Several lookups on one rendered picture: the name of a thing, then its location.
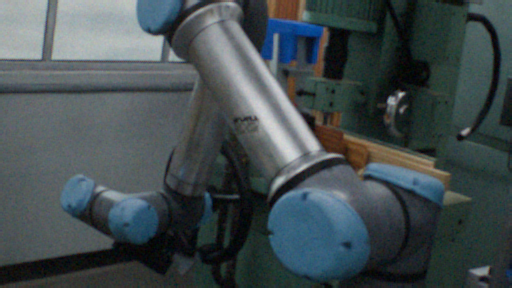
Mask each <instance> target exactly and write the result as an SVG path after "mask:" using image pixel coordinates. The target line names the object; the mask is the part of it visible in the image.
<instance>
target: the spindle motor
mask: <svg viewBox="0 0 512 288"><path fill-rule="evenodd" d="M380 5H381V2H380V0H305V7H304V10H306V11H304V13H303V19H302V21H304V22H306V23H308V24H309V25H313V26H318V27H324V28H331V29H337V30H344V31H351V32H359V33H374V32H376V29H377V23H376V22H378V16H379V10H380Z"/></svg>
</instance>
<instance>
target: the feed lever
mask: <svg viewBox="0 0 512 288"><path fill-rule="evenodd" d="M384 2H385V4H386V7H387V8H388V10H389V12H390V15H391V17H392V20H393V22H394V25H395V28H396V31H397V33H398V36H399V39H400V41H401V44H402V47H403V50H404V52H405V55H406V58H407V60H406V62H405V63H404V65H403V67H402V70H401V78H402V81H403V82H404V83H406V84H410V85H414V86H418V87H423V86H424V87H425V88H426V89H430V88H431V84H430V83H429V82H428V80H429V78H430V73H431V71H430V67H429V64H428V63H426V62H421V61H417V60H413V57H412V54H411V51H410V48H409V46H408V43H407V40H406V37H405V35H404V32H403V29H402V26H401V23H400V22H399V19H398V18H397V16H396V13H395V11H394V8H393V5H392V2H391V0H384Z"/></svg>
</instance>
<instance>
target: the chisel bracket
mask: <svg viewBox="0 0 512 288"><path fill-rule="evenodd" d="M304 91H308V92H314V93H316V94H317V95H316V97H313V96H306V95H304V97H303V103H302V106H304V107H307V108H311V109H315V110H318V111H322V116H325V117H330V112H333V113H358V107H359V101H356V100H355V95H354V94H360V92H365V85H364V84H363V83H358V82H354V81H350V80H346V79H342V81H339V80H330V79H325V78H307V79H306V84H305V90H304Z"/></svg>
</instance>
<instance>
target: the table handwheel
mask: <svg viewBox="0 0 512 288"><path fill-rule="evenodd" d="M175 147H176V146H175ZM175 147H174V149H173V150H172V152H171V154H170V156H169V158H168V160H167V163H166V170H165V175H164V183H163V187H164V184H165V181H166V178H167V176H168V169H169V166H170V163H171V160H172V157H173V154H174V151H175ZM219 152H220V153H221V154H222V156H223V157H224V158H225V160H226V161H227V162H228V163H229V165H230V167H231V169H232V171H233V174H234V176H235V180H236V183H237V188H238V196H234V195H233V194H234V191H235V189H234V188H235V187H232V188H222V189H218V188H217V187H216V186H215V185H213V184H209V185H208V188H207V191H206V192H207V193H208V194H209V196H210V198H211V201H212V206H211V210H212V212H215V211H216V210H217V209H218V208H219V206H220V205H227V204H232V203H235V204H239V214H238V221H237V225H236V228H235V231H234V234H233V238H232V240H231V242H230V243H229V244H228V245H227V246H226V247H225V248H224V250H223V251H220V252H217V253H214V254H211V255H207V256H202V255H200V256H201V258H202V261H201V263H204V264H209V265H221V264H224V263H226V262H228V261H229V260H231V259H232V258H233V257H235V256H236V255H238V253H239V252H240V251H241V249H242V248H243V246H244V245H245V243H246V241H247V238H248V236H249V234H248V233H249V230H250V227H251V222H252V214H253V202H259V201H266V200H267V199H268V196H269V195H268V196H265V195H262V194H260V193H258V192H255V191H253V189H252V188H251V182H250V178H249V175H248V172H247V169H246V166H245V164H244V162H243V160H242V158H241V156H240V155H239V153H238V152H237V150H236V149H235V147H234V145H232V144H231V143H230V142H229V141H228V140H227V139H225V138H223V141H222V144H221V147H220V151H219ZM200 228H201V227H197V228H193V229H192V231H191V234H190V237H188V236H187V234H186V232H185V231H182V230H181V231H176V232H173V234H174V236H175V237H177V238H179V239H180V240H179V241H180V242H182V243H183V244H185V245H187V246H188V247H189V248H190V249H192V250H194V251H196V252H197V253H198V247H197V246H196V245H195V243H196V240H197V236H198V233H199V230H200Z"/></svg>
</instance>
